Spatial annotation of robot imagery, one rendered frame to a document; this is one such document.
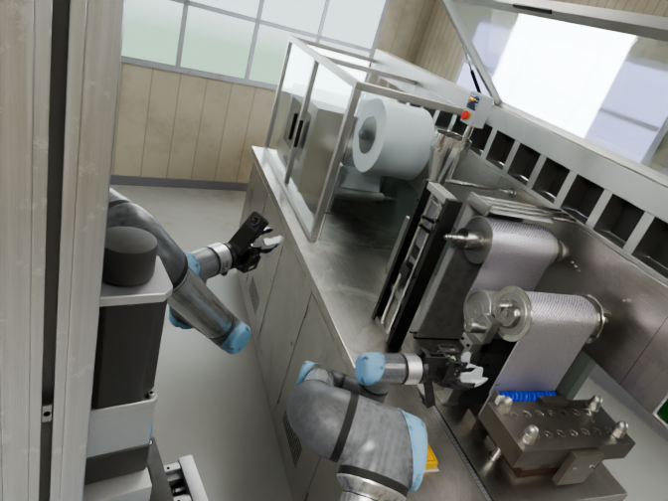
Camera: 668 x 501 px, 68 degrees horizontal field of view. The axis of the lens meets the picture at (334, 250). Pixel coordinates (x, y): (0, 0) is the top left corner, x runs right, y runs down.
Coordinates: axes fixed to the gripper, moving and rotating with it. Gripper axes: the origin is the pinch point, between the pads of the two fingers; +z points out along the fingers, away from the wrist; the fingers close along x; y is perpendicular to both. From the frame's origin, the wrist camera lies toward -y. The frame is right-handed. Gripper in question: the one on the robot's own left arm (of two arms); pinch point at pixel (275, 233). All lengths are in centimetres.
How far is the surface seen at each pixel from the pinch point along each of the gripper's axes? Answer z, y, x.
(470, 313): 33, 2, 53
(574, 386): 47, 9, 90
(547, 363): 31, 0, 78
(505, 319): 21, -9, 62
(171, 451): 9, 127, -13
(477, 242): 36, -17, 43
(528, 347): 23, -5, 71
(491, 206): 37, -28, 41
